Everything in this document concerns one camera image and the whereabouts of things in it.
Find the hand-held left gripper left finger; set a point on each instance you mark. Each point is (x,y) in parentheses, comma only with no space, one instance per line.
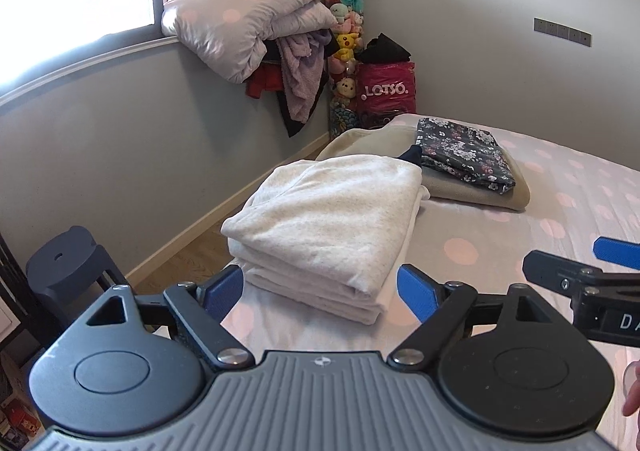
(222,288)

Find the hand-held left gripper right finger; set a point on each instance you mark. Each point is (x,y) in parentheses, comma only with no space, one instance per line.
(415,291)

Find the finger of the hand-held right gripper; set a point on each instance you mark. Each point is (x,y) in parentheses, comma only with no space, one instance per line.
(617,251)
(545,266)

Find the light grey printed sweatshirt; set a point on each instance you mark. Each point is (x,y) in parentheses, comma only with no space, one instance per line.
(325,221)

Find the purple hanging clothes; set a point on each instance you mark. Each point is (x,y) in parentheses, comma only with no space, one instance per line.
(292,126)

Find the person's right hand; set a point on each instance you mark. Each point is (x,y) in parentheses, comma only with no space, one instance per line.
(634,396)

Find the bed with polka dot sheet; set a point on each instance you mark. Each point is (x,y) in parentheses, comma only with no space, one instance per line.
(550,211)

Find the navy garment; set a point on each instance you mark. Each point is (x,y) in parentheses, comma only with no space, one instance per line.
(412,156)

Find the folded dark floral cloth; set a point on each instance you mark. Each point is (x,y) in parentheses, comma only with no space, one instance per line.
(460,151)

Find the folded beige garment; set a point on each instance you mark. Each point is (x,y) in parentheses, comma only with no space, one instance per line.
(360,143)

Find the dark blue plastic stool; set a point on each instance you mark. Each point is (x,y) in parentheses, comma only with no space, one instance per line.
(65,256)

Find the red plastic bag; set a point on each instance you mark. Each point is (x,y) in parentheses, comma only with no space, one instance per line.
(385,91)

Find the red garment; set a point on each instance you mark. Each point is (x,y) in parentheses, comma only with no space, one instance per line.
(265,81)

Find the dark shelf unit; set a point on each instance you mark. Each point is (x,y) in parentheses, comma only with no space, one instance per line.
(10,281)

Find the beige bear plush toy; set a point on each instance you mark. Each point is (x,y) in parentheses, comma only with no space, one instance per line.
(346,87)

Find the black garment on bag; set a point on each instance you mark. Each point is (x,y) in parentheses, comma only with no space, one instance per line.
(385,50)

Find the yellow plush toy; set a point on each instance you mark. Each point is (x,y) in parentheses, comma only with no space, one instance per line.
(346,43)

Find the pale pink quilt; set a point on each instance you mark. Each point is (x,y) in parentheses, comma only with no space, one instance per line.
(240,11)

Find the clear tube of plush toys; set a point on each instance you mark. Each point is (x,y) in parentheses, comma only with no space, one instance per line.
(345,6)

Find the grey wall socket strip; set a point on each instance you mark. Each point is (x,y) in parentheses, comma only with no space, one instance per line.
(562,31)

